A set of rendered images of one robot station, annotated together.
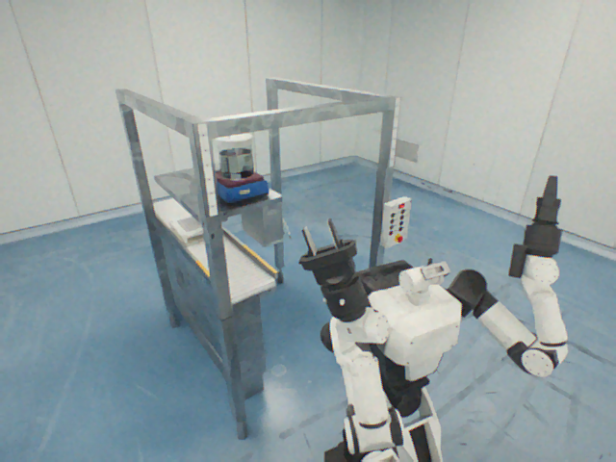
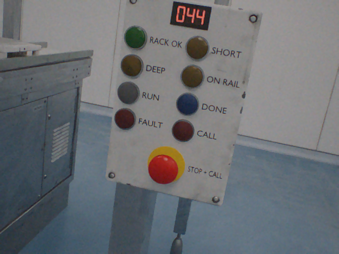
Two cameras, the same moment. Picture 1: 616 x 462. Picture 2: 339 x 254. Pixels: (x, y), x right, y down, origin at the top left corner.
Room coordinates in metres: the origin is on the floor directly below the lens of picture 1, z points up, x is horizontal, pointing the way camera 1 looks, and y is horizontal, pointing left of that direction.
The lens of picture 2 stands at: (1.48, -0.83, 1.15)
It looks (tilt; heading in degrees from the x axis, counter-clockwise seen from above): 16 degrees down; 46
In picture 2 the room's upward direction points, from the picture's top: 9 degrees clockwise
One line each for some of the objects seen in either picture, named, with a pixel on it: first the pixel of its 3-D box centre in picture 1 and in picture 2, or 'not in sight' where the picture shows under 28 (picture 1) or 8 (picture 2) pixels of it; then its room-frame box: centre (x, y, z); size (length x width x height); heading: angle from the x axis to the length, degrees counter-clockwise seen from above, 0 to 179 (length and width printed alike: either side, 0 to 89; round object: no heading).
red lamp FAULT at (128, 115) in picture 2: not in sight; (124, 119); (1.78, -0.44, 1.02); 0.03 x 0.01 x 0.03; 127
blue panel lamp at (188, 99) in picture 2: not in sight; (187, 104); (1.82, -0.51, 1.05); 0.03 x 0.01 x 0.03; 127
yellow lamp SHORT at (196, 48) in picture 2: not in sight; (196, 48); (1.82, -0.51, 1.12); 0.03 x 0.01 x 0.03; 127
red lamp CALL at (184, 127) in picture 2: not in sight; (182, 131); (1.82, -0.51, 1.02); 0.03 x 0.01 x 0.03; 127
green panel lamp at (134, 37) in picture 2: not in sight; (135, 37); (1.78, -0.44, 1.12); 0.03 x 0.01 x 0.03; 127
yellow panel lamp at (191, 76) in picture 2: not in sight; (191, 76); (1.82, -0.51, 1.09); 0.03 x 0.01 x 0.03; 127
